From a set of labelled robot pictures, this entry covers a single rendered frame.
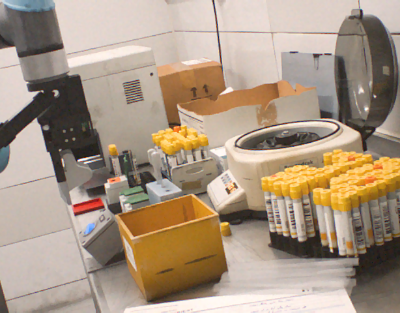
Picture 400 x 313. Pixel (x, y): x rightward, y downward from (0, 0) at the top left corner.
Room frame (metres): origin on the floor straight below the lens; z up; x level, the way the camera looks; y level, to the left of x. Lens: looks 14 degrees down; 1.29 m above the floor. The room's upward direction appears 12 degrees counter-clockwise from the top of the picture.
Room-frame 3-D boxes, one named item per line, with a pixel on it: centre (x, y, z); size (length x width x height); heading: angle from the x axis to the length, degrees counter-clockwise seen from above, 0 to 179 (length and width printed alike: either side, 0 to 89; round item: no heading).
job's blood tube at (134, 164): (1.48, 0.09, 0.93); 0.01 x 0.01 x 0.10; 10
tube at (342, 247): (0.88, -0.21, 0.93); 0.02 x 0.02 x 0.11
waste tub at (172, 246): (0.98, 0.03, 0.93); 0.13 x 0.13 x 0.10; 13
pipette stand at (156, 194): (1.14, 0.03, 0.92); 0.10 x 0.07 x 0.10; 13
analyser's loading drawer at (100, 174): (1.65, 0.21, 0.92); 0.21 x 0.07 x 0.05; 11
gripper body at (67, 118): (1.10, 0.17, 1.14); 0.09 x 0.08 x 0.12; 101
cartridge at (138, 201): (1.21, 0.08, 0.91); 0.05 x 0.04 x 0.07; 101
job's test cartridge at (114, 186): (1.35, 0.13, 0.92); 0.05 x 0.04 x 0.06; 99
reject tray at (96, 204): (1.45, 0.21, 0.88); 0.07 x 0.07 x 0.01; 11
